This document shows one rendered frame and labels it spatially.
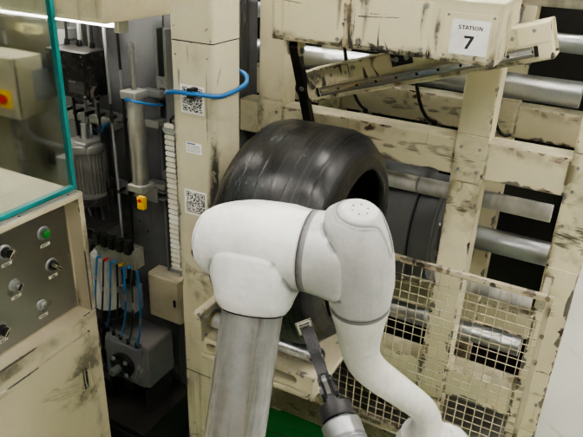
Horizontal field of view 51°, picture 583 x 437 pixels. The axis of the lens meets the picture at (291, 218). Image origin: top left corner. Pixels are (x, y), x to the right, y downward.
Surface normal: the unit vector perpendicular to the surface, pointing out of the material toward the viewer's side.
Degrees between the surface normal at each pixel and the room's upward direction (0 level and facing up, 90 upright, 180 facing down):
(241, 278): 72
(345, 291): 101
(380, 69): 90
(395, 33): 90
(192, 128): 90
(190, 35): 90
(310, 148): 19
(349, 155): 44
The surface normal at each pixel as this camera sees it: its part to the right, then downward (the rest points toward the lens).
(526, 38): -0.47, 0.36
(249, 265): -0.31, 0.11
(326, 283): -0.20, 0.57
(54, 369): 0.88, 0.23
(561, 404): 0.04, -0.90
